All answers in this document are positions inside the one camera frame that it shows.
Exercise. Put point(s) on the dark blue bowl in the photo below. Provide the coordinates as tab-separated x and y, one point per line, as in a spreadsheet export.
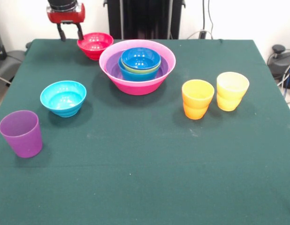
140	59

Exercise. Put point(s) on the green bowl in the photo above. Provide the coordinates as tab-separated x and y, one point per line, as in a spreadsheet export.
140	71

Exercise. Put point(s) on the small red-pink bowl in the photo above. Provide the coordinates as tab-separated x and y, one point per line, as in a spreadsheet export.
94	47

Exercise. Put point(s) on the yellow cup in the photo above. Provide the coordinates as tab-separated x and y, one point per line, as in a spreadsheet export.
233	85

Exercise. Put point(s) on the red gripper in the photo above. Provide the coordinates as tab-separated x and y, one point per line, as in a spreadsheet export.
66	16

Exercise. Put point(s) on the large pink bowl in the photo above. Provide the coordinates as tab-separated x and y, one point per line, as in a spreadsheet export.
138	89

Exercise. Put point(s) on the black power plug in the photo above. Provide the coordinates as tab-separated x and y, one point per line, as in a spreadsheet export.
202	34

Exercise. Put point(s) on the cyan bowl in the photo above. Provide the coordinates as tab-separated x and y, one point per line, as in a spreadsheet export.
63	99

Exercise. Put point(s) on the dark green tablecloth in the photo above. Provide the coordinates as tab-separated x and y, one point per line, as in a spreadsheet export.
159	175

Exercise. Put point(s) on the purple bowl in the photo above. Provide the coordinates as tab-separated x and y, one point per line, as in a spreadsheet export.
111	66

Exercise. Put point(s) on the purple cup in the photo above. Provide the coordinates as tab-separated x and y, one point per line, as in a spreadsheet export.
21	138

